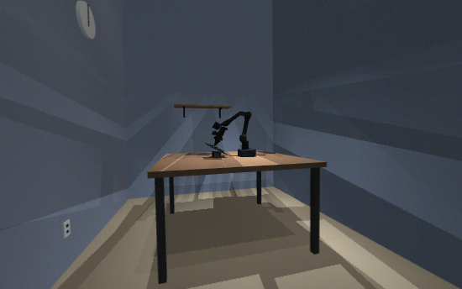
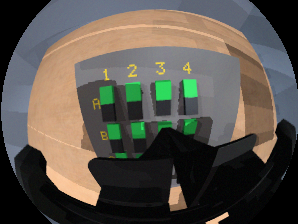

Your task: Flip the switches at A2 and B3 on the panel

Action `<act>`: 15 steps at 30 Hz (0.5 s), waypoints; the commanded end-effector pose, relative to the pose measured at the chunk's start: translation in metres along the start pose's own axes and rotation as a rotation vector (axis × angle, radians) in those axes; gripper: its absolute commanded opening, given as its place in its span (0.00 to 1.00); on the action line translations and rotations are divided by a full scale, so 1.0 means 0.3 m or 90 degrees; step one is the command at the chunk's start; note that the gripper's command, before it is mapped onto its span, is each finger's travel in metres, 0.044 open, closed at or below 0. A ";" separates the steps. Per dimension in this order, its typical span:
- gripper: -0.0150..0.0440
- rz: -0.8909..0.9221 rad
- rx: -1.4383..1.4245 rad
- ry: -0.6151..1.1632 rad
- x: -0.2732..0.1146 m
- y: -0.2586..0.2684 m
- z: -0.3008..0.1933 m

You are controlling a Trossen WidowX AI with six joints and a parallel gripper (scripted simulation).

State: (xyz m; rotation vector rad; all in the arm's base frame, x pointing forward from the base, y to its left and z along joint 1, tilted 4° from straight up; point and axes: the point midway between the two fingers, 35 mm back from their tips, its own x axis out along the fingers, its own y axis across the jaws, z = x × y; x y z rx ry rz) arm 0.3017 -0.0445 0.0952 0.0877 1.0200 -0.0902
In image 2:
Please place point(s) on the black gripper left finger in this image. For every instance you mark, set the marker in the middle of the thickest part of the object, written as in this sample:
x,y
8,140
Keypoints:
x,y
153,168

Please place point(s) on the grey switch panel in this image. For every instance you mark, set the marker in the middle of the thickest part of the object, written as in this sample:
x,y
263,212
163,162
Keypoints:
x,y
126,97

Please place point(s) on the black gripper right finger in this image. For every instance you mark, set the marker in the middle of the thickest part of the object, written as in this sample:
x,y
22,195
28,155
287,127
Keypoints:
x,y
196,162

